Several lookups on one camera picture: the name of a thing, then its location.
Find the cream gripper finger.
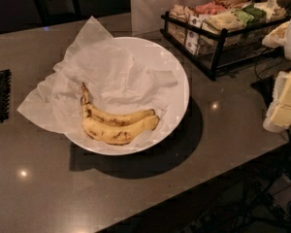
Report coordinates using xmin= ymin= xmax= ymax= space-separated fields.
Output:
xmin=263 ymin=71 xmax=291 ymax=133
xmin=262 ymin=21 xmax=290 ymax=48

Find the spotted yellow banana front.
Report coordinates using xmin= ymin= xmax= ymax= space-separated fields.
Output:
xmin=83 ymin=116 xmax=159 ymax=145

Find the white ceramic bowl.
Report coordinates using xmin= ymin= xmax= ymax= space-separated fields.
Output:
xmin=67 ymin=37 xmax=189 ymax=155

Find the black power adapter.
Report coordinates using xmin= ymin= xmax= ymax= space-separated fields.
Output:
xmin=250 ymin=76 xmax=275 ymax=107

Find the white paper liner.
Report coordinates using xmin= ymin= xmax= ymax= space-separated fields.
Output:
xmin=16 ymin=16 xmax=178 ymax=149

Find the dark appliance in background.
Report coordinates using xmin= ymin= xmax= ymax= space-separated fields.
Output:
xmin=34 ymin=0 xmax=81 ymax=26

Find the black grid mat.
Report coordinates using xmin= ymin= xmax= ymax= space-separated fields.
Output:
xmin=0 ymin=69 xmax=12 ymax=123

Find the black cable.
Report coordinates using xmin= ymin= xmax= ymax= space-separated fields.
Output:
xmin=253 ymin=47 xmax=285 ymax=83

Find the black wire condiment rack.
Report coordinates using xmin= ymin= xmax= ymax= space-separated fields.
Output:
xmin=161 ymin=0 xmax=291 ymax=80

